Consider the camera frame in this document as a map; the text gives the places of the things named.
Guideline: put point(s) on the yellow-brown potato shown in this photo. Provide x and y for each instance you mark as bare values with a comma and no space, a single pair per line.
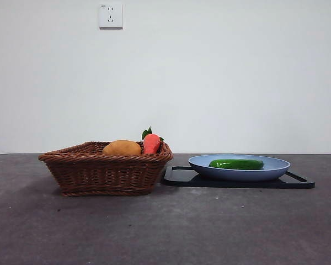
122,148

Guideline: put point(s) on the black flat tray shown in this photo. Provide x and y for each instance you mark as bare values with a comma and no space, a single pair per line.
179,182

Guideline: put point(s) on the brown wicker basket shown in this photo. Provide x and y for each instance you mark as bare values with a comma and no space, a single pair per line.
107,172

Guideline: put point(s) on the blue round plate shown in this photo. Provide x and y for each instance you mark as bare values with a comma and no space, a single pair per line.
237,175

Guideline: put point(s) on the white wall socket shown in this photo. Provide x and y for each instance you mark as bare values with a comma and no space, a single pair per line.
111,16

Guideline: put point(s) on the long green pepper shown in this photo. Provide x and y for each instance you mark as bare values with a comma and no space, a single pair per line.
237,164

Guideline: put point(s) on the orange carrot with green leaves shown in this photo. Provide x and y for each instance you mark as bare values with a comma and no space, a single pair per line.
151,144

